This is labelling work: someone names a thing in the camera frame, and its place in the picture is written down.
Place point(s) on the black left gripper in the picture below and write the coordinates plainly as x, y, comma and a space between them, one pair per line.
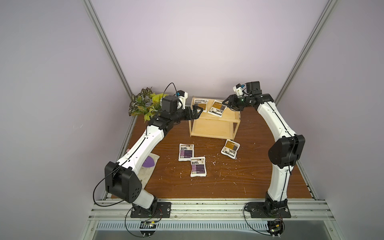
193, 116

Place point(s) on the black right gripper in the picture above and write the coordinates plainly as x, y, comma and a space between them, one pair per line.
231, 100

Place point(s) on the yellow coffee bag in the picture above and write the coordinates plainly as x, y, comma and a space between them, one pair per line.
217, 109
202, 103
230, 149

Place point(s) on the purple coffee bag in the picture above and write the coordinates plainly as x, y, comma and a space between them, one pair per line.
186, 152
198, 165

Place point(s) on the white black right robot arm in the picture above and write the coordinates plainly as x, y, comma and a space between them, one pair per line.
288, 146

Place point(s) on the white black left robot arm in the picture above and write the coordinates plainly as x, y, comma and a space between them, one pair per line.
121, 177

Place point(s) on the light wooden two-tier shelf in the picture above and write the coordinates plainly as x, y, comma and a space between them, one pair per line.
209, 126

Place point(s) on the artificial green leafy plant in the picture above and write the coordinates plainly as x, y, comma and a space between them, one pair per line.
146, 103

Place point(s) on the purple pink small shovel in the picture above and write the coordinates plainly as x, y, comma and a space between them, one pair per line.
149, 162

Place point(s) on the left small circuit board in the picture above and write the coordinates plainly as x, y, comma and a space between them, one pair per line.
148, 228

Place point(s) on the small circuit board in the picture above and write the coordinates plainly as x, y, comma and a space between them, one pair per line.
276, 227
148, 228

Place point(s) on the right small circuit board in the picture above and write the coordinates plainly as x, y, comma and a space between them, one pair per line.
276, 227

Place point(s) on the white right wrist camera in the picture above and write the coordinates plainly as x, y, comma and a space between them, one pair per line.
239, 89

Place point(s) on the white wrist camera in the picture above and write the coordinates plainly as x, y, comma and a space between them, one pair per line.
239, 89
182, 97

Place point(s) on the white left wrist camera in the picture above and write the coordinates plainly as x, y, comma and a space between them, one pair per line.
182, 97

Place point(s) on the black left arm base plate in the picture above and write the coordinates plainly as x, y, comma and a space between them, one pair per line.
156, 210

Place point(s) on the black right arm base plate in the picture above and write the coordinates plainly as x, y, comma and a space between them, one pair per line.
267, 210

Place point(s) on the aluminium front rail frame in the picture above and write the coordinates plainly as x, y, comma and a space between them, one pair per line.
207, 214

